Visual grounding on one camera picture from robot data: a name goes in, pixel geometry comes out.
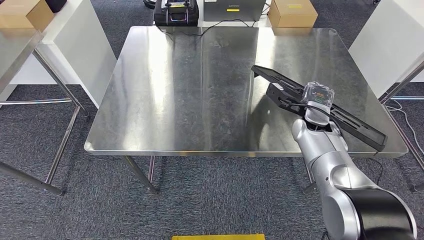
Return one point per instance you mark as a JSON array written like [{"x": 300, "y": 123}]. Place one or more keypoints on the black rounded object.
[{"x": 56, "y": 5}]

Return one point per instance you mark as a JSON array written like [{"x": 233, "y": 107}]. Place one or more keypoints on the black equipment case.
[{"x": 175, "y": 16}]

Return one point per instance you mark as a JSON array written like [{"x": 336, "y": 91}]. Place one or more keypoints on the right wrist camera with plate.
[{"x": 278, "y": 94}]

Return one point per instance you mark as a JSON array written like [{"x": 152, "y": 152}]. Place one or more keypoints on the stainless steel workbench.
[{"x": 198, "y": 99}]

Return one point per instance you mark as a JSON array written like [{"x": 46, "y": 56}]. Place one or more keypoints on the white partition panel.
[
  {"x": 79, "y": 49},
  {"x": 387, "y": 39}
]

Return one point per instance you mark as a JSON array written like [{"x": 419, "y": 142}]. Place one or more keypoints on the long black plastic part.
[{"x": 357, "y": 127}]

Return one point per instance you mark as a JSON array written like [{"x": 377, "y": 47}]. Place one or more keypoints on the brown cardboard box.
[
  {"x": 23, "y": 15},
  {"x": 291, "y": 16}
]

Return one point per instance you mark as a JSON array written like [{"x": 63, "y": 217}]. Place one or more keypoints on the grey computer case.
[{"x": 232, "y": 15}]

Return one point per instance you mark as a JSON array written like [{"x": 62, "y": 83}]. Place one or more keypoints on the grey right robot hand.
[{"x": 318, "y": 96}]

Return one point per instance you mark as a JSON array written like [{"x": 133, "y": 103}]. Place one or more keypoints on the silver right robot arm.
[{"x": 331, "y": 159}]

